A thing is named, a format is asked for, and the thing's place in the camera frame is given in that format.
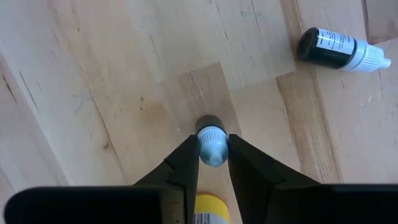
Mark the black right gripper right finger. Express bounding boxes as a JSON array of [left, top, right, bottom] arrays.
[[228, 134, 398, 224]]

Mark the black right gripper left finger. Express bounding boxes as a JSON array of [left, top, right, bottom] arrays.
[[3, 134, 200, 224]]

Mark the yellow food colouring bottle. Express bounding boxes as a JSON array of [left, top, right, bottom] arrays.
[[192, 192, 231, 224]]

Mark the small green-labelled dropper bottle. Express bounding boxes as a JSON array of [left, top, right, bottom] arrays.
[[195, 114, 230, 169]]

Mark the small black ball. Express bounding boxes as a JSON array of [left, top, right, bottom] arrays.
[[297, 27, 392, 74]]

